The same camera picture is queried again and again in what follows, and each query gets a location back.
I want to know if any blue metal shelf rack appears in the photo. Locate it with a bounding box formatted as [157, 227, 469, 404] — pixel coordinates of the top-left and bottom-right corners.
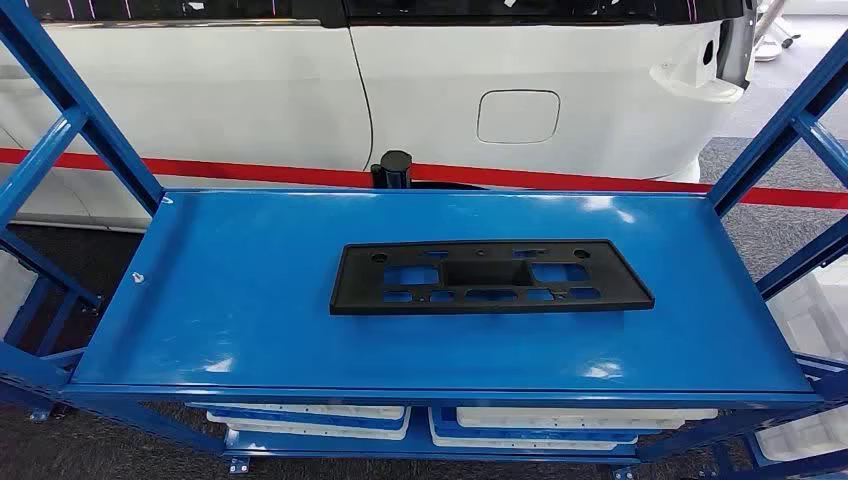
[0, 0, 848, 480]

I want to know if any white car body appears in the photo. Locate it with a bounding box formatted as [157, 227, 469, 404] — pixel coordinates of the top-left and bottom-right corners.
[0, 0, 761, 231]

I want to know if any black plastic plate bracket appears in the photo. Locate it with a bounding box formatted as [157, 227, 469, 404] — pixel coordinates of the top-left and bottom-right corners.
[329, 239, 656, 317]

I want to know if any black barrier post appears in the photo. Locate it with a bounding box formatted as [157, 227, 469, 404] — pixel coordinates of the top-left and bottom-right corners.
[369, 150, 415, 191]

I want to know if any white ribbed plastic bin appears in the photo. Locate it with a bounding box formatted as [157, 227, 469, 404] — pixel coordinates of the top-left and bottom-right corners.
[0, 250, 39, 340]
[767, 256, 848, 364]
[755, 410, 848, 463]

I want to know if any white stand base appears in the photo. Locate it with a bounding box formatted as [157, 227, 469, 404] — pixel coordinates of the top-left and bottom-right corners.
[753, 0, 803, 64]

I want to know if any red barrier belt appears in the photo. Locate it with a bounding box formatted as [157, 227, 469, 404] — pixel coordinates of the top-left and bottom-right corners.
[0, 146, 848, 211]

